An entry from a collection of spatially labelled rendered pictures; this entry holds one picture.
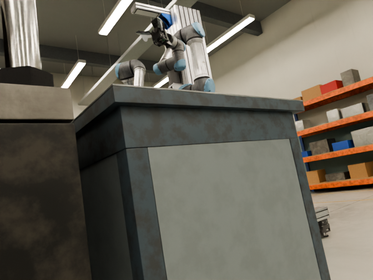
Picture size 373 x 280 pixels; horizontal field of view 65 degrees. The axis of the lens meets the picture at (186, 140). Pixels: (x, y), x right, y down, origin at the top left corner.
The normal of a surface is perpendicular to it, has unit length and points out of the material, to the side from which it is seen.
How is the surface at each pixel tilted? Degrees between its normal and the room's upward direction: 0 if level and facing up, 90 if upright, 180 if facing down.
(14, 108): 90
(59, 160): 90
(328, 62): 90
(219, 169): 90
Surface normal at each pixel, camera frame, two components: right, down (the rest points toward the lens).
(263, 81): -0.79, 0.04
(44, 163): 0.60, -0.22
